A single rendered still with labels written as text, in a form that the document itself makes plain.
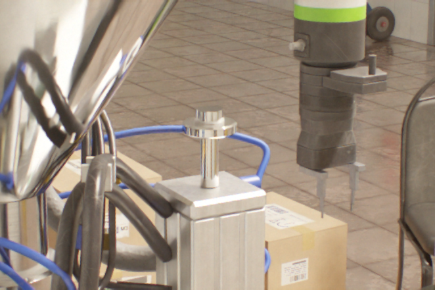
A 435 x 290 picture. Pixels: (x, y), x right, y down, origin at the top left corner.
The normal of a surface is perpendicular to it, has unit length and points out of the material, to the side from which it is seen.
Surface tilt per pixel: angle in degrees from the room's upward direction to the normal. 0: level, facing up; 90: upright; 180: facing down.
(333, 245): 90
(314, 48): 90
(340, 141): 87
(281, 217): 0
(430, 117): 78
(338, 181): 0
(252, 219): 90
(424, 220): 9
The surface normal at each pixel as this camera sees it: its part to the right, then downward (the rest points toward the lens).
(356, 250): 0.00, -0.97
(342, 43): 0.28, 0.25
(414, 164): 0.20, 0.04
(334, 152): 0.57, 0.22
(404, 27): -0.87, 0.13
